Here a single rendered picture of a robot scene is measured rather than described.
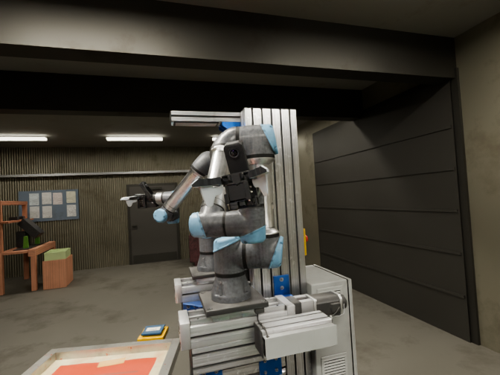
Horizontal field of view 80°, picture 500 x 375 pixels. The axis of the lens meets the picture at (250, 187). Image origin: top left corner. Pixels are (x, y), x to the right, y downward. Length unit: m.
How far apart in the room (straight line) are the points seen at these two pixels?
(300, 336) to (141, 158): 8.01
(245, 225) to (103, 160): 8.18
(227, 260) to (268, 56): 2.04
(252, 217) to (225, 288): 0.38
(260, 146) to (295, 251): 0.54
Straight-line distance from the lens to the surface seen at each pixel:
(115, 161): 8.86
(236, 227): 0.84
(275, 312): 1.20
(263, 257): 1.09
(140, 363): 1.53
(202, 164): 1.61
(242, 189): 0.65
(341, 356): 1.58
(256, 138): 1.09
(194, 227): 0.87
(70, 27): 2.74
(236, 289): 1.13
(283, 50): 2.86
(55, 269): 7.45
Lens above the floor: 1.63
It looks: 2 degrees up
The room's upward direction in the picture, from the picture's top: 3 degrees counter-clockwise
